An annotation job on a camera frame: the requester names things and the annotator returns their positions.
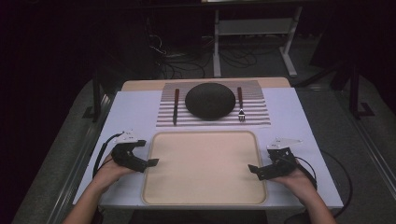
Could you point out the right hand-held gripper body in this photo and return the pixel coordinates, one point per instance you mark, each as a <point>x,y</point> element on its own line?
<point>285,161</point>

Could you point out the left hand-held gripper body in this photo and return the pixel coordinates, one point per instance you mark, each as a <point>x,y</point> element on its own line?
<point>124,155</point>

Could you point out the beige tray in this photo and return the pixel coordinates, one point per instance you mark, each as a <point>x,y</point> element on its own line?
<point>204,168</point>

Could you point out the black round plate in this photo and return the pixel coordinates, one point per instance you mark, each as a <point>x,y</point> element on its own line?
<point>210,101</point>

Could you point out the person's right hand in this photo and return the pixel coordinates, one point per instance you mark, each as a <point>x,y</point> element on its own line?
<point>295,183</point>

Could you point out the person's left hand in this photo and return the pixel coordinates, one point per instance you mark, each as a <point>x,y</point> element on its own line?
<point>109,174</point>

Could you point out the striped placemat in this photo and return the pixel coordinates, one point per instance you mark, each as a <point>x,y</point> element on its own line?
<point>258,109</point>

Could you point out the black metal stand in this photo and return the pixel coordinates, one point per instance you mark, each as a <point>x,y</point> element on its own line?
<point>358,93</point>
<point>96,96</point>

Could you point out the white metal desk frame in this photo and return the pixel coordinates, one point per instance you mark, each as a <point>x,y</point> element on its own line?
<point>253,28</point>

